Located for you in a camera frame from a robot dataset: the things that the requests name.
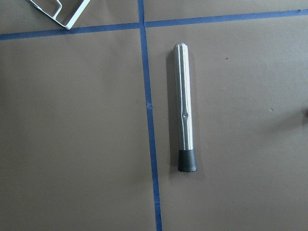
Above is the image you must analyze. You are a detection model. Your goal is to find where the white wire cup rack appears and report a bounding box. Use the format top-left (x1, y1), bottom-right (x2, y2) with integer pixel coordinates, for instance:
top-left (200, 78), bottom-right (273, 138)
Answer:
top-left (28, 0), bottom-right (91, 30)

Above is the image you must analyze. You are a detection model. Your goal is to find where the steel muddler black tip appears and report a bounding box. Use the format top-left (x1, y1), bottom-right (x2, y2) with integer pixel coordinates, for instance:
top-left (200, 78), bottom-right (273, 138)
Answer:
top-left (173, 43), bottom-right (197, 173)

